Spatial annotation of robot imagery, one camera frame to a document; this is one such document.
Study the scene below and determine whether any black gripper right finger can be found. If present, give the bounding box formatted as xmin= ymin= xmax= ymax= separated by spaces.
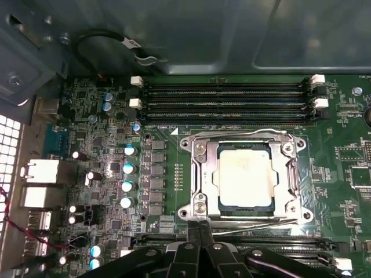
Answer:
xmin=200 ymin=221 xmax=345 ymax=278

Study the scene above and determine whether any silver CPU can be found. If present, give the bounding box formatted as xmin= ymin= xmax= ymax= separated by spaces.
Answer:
xmin=211 ymin=141 xmax=279 ymax=217

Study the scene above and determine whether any black cable white tag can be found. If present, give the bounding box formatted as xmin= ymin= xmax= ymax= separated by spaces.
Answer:
xmin=71 ymin=30 xmax=169 ymax=76

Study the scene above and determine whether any black PC case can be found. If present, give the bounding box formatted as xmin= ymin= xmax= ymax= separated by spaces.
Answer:
xmin=0 ymin=0 xmax=371 ymax=278

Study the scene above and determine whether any CPU socket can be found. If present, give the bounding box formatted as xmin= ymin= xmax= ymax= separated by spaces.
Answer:
xmin=176 ymin=127 xmax=315 ymax=225

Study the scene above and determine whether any blue rear port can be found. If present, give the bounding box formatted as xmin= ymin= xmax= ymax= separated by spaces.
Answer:
xmin=42 ymin=123 xmax=71 ymax=155

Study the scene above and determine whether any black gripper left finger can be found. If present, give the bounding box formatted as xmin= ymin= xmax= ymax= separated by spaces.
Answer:
xmin=98 ymin=221 xmax=201 ymax=278

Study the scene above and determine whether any silver rear port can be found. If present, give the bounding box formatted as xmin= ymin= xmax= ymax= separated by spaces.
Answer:
xmin=27 ymin=209 xmax=55 ymax=232
xmin=19 ymin=158 xmax=61 ymax=186
xmin=23 ymin=235 xmax=50 ymax=259
xmin=32 ymin=96 xmax=61 ymax=123
xmin=19 ymin=186 xmax=61 ymax=209

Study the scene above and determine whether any metal socket cover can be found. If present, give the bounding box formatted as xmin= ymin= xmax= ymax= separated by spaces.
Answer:
xmin=191 ymin=131 xmax=301 ymax=221

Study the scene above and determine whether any black RAM slot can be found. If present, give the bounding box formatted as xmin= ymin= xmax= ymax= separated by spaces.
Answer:
xmin=129 ymin=97 xmax=330 ymax=110
xmin=130 ymin=74 xmax=327 ymax=89
xmin=129 ymin=86 xmax=328 ymax=99
xmin=127 ymin=108 xmax=331 ymax=126
xmin=133 ymin=233 xmax=334 ymax=246
xmin=120 ymin=242 xmax=348 ymax=258
xmin=304 ymin=254 xmax=353 ymax=270

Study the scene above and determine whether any green motherboard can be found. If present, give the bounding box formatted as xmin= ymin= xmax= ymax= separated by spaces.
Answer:
xmin=28 ymin=72 xmax=371 ymax=278

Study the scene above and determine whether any wire locking lever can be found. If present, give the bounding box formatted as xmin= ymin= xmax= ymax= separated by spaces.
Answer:
xmin=197 ymin=128 xmax=294 ymax=142
xmin=213 ymin=217 xmax=302 ymax=236

